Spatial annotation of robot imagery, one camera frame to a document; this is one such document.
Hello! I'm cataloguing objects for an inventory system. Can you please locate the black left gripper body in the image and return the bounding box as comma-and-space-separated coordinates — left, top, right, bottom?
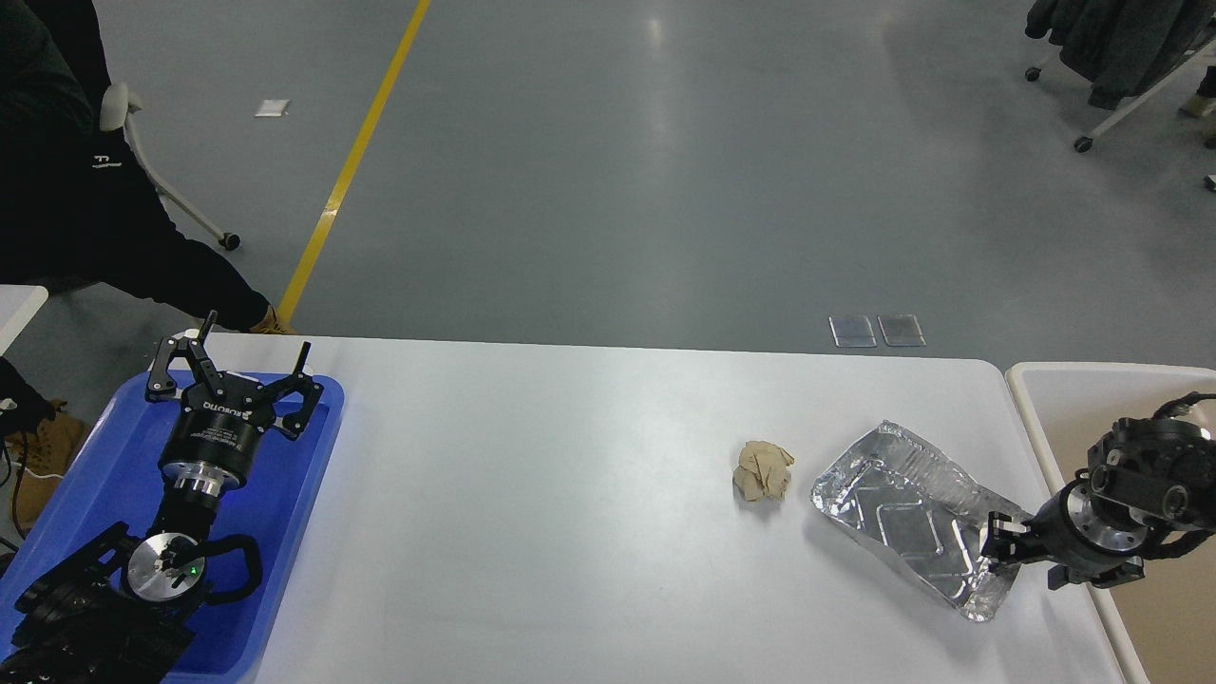
158, 375, 274, 494

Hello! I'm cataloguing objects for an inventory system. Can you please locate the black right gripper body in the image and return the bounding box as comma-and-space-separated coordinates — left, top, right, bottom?
1025, 480, 1150, 570

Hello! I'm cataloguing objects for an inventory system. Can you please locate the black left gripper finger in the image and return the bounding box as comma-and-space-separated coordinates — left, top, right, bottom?
249, 342, 323, 441
143, 312, 221, 403

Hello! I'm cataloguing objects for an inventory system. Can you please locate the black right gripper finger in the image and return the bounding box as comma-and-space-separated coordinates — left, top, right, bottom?
980, 511, 1036, 574
1048, 559, 1144, 592

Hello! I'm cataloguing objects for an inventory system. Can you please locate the aluminium foil tray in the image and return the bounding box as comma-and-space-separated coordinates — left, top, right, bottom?
809, 421, 1031, 623

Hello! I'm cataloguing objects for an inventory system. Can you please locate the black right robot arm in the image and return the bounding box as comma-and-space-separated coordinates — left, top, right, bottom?
980, 392, 1215, 590

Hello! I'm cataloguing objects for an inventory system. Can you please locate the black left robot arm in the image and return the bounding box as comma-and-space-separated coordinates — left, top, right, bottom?
2, 314, 323, 683

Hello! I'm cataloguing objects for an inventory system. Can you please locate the beige plastic bin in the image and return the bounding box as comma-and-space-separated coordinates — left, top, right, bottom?
984, 361, 1214, 683

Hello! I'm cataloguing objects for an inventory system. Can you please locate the white side table corner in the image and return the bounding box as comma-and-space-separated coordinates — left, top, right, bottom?
0, 284, 49, 354

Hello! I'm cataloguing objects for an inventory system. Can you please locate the seated person in dark clothes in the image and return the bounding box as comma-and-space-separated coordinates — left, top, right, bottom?
0, 0, 295, 528

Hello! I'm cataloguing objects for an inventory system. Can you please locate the right metal floor plate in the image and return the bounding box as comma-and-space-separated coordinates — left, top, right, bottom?
877, 314, 927, 348

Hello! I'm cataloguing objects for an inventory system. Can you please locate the metal floor plate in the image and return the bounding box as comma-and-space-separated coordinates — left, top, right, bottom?
877, 314, 927, 348
828, 314, 878, 348

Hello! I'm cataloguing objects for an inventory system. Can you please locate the crumpled beige paper ball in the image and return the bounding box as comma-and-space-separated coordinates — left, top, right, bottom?
732, 441, 796, 503

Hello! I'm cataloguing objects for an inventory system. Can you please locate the left metal floor plate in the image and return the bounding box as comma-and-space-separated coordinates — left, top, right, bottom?
828, 314, 878, 348

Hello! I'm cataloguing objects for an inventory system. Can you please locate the office chair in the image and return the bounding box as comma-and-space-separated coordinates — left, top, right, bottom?
98, 82, 241, 252

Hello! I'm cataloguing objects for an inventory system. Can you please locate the dark jacket on rack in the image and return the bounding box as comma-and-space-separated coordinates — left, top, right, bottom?
1024, 1, 1215, 111

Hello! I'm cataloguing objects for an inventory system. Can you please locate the white rolling rack frame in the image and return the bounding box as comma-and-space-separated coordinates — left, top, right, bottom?
1021, 37, 1215, 153

